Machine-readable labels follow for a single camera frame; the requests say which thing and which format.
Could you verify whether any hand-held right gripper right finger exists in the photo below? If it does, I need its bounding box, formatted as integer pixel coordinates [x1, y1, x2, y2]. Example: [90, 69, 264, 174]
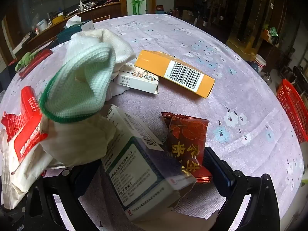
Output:
[204, 147, 281, 231]

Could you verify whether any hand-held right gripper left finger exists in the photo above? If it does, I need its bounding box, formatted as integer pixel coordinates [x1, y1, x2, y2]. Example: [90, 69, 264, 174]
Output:
[23, 160, 109, 231]

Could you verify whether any dark red snack packet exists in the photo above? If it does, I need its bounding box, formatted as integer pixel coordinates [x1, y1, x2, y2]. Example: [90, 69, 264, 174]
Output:
[161, 112, 213, 184]

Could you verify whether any red white wet wipe packet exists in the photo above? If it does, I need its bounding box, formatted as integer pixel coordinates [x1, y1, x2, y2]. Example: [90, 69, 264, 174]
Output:
[0, 86, 54, 210]

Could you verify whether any large white green medicine box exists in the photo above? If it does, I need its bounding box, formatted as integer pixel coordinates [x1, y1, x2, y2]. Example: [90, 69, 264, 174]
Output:
[101, 105, 196, 223]

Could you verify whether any white knit glove green cuff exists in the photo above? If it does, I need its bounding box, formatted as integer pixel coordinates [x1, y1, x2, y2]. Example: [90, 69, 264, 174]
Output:
[38, 32, 117, 124]

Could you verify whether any red plastic basket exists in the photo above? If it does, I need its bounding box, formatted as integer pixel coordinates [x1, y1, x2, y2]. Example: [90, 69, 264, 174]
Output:
[276, 79, 308, 143]

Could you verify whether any slim white medicine box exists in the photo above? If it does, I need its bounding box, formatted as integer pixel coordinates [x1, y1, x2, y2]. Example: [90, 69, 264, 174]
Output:
[113, 66, 160, 95]

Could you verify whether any orange cardboard box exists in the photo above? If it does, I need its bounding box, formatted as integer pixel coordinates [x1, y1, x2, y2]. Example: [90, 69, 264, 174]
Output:
[134, 50, 215, 99]

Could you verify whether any cream knit glove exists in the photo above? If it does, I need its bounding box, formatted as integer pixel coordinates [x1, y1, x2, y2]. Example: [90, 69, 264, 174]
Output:
[83, 28, 137, 77]

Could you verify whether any white plastic bucket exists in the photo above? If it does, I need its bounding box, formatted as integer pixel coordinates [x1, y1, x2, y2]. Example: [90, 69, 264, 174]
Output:
[254, 54, 267, 74]

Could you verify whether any flat red packet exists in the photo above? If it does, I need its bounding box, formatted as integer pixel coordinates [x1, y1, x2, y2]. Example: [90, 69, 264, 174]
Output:
[18, 49, 53, 77]

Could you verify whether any green cloth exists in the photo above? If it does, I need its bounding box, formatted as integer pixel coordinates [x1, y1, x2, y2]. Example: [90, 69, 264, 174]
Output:
[14, 52, 33, 72]

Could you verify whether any purple floral tablecloth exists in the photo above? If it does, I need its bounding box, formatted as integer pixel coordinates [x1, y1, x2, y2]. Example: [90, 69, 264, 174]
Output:
[0, 13, 305, 231]

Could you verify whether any teal tissue box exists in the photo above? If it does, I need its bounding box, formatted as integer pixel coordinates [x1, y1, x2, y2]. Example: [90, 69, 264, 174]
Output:
[56, 16, 95, 44]

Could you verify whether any white plastic tub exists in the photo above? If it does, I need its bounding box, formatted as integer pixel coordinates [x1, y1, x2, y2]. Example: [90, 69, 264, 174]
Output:
[36, 19, 48, 32]

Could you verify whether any wooden stair railing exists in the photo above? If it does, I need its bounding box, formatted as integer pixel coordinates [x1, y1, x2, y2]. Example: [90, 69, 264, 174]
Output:
[207, 0, 231, 27]

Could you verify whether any dark wood gold cabinet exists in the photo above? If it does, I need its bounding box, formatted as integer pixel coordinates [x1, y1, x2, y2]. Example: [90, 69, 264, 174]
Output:
[226, 0, 289, 53]

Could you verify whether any wooden cabinet counter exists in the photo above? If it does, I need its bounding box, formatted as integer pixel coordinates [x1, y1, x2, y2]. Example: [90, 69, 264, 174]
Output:
[5, 1, 122, 60]

